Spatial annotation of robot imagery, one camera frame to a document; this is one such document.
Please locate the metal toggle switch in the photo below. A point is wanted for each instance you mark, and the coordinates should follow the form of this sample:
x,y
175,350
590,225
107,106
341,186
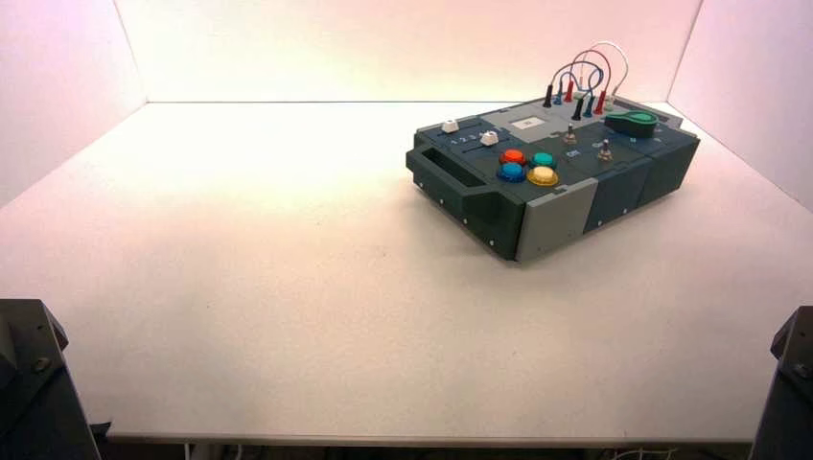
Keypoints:
x,y
605,151
570,134

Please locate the teal push button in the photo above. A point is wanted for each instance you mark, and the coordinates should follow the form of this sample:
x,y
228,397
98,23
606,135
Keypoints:
x,y
543,160

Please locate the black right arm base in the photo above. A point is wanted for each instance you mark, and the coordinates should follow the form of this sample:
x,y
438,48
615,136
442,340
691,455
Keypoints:
x,y
791,393

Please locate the green rotary knob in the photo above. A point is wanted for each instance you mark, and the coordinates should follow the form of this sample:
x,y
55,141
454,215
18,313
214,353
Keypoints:
x,y
635,124

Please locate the dark teal control box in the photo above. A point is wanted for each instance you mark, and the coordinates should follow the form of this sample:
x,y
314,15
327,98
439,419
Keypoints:
x,y
559,213

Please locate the white slider cap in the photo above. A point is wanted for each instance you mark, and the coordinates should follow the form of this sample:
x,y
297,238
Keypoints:
x,y
488,138
450,126

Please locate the yellow push button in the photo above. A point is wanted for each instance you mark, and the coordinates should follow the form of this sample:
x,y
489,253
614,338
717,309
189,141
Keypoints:
x,y
542,176

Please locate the red push button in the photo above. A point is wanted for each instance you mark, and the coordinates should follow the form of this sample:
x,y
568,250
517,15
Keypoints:
x,y
512,156

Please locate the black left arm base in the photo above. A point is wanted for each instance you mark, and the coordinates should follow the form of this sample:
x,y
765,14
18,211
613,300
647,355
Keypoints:
x,y
32,393

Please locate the blue push button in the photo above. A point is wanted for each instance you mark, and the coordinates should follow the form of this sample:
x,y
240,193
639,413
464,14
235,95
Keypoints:
x,y
511,172

